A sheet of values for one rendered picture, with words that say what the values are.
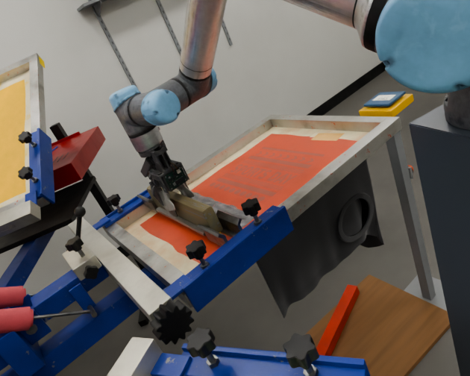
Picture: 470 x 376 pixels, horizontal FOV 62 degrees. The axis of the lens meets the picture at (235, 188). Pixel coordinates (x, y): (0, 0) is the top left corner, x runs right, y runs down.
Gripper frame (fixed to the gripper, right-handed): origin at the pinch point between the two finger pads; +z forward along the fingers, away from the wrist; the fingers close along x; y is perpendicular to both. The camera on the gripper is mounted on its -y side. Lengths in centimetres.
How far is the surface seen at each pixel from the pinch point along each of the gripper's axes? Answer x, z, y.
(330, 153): 44.0, 6.3, 16.3
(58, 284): -36.1, -2.3, 0.4
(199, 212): -1.5, -3.5, 15.9
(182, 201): -0.9, -4.2, 6.4
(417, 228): 78, 61, 14
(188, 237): -3.7, 6.3, 5.1
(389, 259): 91, 102, -17
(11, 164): -28, -22, -67
